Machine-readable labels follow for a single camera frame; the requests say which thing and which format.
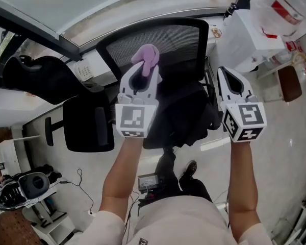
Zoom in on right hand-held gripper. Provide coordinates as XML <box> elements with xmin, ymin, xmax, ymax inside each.
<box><xmin>216</xmin><ymin>66</ymin><xmax>268</xmax><ymax>143</ymax></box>

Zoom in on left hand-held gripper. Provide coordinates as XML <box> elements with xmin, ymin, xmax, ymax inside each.
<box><xmin>114</xmin><ymin>61</ymin><xmax>161</xmax><ymax>139</ymax></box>

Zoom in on purple cloth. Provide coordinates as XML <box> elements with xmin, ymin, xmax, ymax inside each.
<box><xmin>131</xmin><ymin>43</ymin><xmax>160</xmax><ymax>77</ymax></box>

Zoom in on black mesh office chair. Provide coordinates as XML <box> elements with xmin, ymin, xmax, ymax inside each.
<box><xmin>95</xmin><ymin>16</ymin><xmax>221</xmax><ymax>150</ymax></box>

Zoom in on person's left forearm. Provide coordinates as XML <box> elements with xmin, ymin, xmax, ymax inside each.
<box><xmin>99</xmin><ymin>136</ymin><xmax>146</xmax><ymax>215</ymax></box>

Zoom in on person's right forearm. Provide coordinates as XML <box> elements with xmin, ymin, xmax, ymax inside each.
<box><xmin>227</xmin><ymin>140</ymin><xmax>261</xmax><ymax>236</ymax></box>

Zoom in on white water dispenser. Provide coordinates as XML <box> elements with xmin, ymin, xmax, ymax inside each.
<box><xmin>215</xmin><ymin>9</ymin><xmax>286</xmax><ymax>74</ymax></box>

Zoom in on black backpack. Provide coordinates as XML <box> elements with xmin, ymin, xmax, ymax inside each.
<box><xmin>144</xmin><ymin>80</ymin><xmax>221</xmax><ymax>150</ymax></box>

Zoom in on white desk telephone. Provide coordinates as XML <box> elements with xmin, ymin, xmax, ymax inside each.
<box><xmin>75</xmin><ymin>59</ymin><xmax>96</xmax><ymax>82</ymax></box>

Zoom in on brown seat folding chair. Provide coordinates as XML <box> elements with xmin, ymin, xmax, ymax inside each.
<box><xmin>257</xmin><ymin>61</ymin><xmax>303</xmax><ymax>103</ymax></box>

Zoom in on small printed packet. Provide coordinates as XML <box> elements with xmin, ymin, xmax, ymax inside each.
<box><xmin>210</xmin><ymin>24</ymin><xmax>223</xmax><ymax>38</ymax></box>

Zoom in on black cylindrical object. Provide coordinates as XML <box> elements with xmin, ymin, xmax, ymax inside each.
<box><xmin>224</xmin><ymin>2</ymin><xmax>238</xmax><ymax>19</ymax></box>

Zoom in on black high-back office chair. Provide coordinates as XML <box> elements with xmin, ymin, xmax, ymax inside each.
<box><xmin>2</xmin><ymin>55</ymin><xmax>115</xmax><ymax>153</ymax></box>

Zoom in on person's black trouser legs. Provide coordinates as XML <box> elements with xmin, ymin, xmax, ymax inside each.
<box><xmin>155</xmin><ymin>146</ymin><xmax>214</xmax><ymax>204</ymax></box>

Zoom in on clear water jug red label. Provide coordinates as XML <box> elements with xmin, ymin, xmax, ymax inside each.
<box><xmin>249</xmin><ymin>0</ymin><xmax>306</xmax><ymax>37</ymax></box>

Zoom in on person's right black shoe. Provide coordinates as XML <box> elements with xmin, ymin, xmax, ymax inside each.
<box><xmin>180</xmin><ymin>159</ymin><xmax>198</xmax><ymax>186</ymax></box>

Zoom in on black box device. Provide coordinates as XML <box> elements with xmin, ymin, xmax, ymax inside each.
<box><xmin>137</xmin><ymin>174</ymin><xmax>167</xmax><ymax>195</ymax></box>

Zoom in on black boots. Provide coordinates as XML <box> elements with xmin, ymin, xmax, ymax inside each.
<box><xmin>41</xmin><ymin>164</ymin><xmax>63</xmax><ymax>181</ymax></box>

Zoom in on person's beige shirt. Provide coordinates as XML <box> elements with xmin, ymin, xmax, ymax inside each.
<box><xmin>66</xmin><ymin>195</ymin><xmax>273</xmax><ymax>245</ymax></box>

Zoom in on white shelf unit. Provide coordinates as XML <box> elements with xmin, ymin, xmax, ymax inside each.
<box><xmin>0</xmin><ymin>134</ymin><xmax>41</xmax><ymax>168</ymax></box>

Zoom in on thin black floor cable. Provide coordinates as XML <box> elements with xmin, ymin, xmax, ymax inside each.
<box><xmin>60</xmin><ymin>168</ymin><xmax>95</xmax><ymax>214</ymax></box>

